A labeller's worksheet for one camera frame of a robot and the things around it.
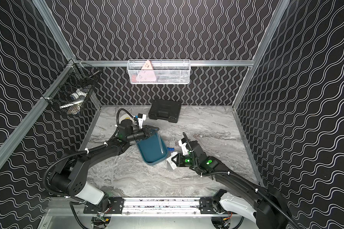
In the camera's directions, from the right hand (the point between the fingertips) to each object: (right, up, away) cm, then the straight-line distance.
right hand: (172, 158), depth 78 cm
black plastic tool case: (-6, +29, +32) cm, 44 cm away
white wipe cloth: (-1, -5, +4) cm, 6 cm away
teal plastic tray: (-12, +3, +12) cm, 18 cm away
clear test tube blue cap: (-1, +2, +16) cm, 16 cm away
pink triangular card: (-16, +51, +12) cm, 55 cm away
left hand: (-8, +17, +3) cm, 19 cm away
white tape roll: (-24, +23, -1) cm, 34 cm away
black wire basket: (-66, +42, +15) cm, 80 cm away
